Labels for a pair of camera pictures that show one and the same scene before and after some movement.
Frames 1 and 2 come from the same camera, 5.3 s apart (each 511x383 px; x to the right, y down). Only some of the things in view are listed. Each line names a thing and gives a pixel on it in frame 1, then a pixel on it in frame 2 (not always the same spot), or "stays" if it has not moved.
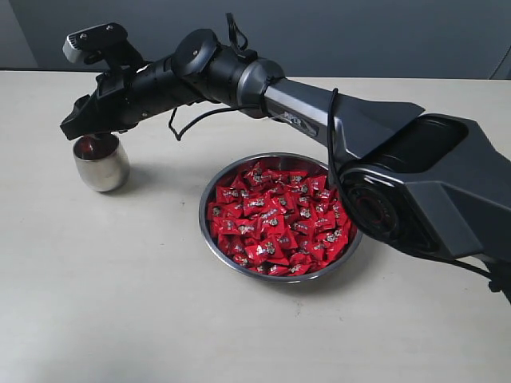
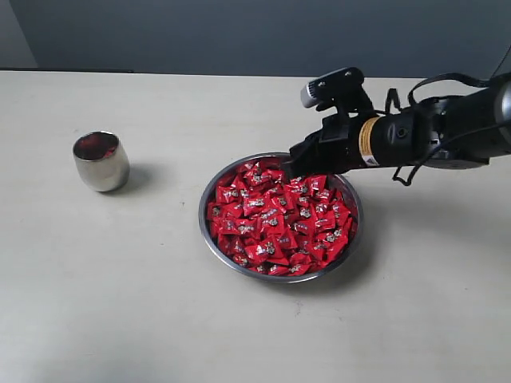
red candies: [95, 147] stays
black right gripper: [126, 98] -> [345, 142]
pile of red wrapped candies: [279, 223] stays
